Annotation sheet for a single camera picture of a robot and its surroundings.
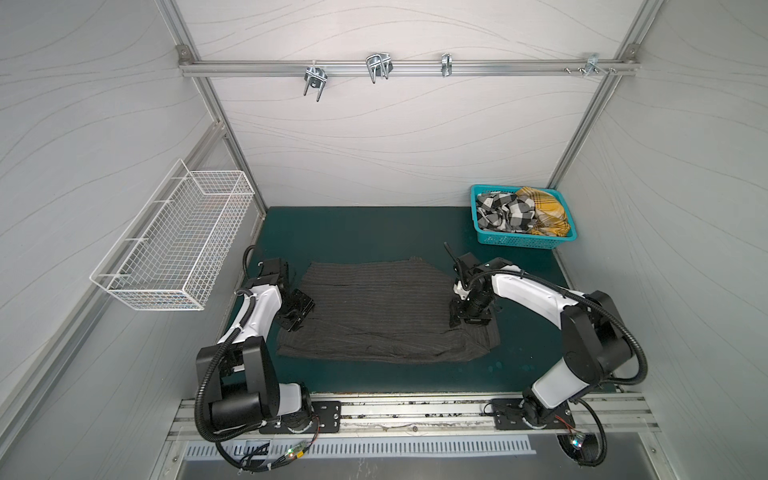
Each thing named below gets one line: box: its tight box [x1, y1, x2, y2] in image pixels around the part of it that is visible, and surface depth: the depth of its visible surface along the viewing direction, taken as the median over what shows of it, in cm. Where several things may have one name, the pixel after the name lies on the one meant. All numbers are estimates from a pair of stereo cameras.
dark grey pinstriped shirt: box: [276, 258, 501, 363], surface depth 92 cm
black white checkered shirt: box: [476, 191, 537, 233], surface depth 109 cm
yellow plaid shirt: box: [516, 186, 570, 237], surface depth 106 cm
